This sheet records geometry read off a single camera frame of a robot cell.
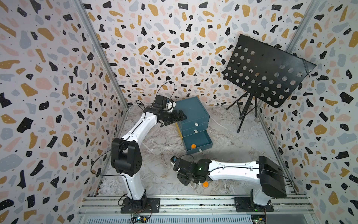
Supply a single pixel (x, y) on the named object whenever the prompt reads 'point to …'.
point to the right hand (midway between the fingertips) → (180, 174)
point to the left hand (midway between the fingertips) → (182, 118)
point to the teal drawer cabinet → (196, 114)
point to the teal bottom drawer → (196, 142)
